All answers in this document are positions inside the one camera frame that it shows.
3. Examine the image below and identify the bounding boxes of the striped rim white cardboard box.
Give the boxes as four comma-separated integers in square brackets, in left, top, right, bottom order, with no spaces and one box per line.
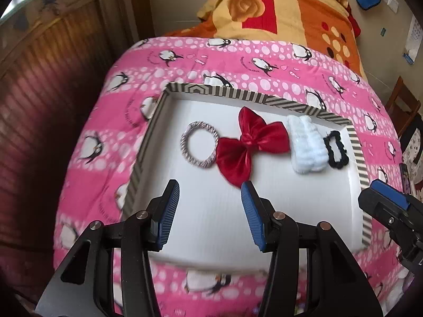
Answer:
[123,82,373,269]

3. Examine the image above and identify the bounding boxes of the wall calendar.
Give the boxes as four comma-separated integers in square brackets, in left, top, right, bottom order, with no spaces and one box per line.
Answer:
[402,16,421,65]

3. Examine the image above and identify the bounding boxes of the wooden panel partition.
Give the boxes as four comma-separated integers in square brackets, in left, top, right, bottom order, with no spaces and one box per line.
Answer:
[0,0,142,304]

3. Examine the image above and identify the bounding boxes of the dark phone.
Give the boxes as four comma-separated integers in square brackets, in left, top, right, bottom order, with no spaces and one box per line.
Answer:
[399,163,413,194]

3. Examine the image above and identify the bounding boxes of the black scrunchie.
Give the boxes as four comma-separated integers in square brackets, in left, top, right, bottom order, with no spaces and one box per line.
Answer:
[323,130,347,168]

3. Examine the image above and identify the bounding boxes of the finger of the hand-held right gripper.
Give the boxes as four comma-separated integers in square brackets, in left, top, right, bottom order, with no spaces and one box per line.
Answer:
[358,179,414,236]

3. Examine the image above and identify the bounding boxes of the pink penguin print blanket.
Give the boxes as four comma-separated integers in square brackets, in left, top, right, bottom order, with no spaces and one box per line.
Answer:
[53,36,413,317]

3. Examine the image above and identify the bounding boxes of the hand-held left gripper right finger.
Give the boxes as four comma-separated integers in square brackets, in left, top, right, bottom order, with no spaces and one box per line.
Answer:
[241,181,385,317]

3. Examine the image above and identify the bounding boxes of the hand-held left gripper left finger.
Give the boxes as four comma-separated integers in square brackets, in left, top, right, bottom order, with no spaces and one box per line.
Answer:
[35,179,181,317]

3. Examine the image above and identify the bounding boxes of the silver striped hair tie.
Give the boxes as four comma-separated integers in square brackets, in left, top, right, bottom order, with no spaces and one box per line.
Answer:
[180,121,219,168]

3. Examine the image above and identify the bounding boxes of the wooden chair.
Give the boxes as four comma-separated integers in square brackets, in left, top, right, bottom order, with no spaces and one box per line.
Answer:
[385,76,422,137]

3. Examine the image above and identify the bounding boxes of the red satin bow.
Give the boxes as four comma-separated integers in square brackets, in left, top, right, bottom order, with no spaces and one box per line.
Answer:
[215,106,291,189]

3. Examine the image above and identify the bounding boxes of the floral patterned cloth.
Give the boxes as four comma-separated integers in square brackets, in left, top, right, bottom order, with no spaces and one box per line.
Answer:
[401,115,423,202]

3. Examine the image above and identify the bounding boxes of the orange floral blanket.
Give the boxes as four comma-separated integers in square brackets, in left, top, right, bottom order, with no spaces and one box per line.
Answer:
[163,0,367,80]

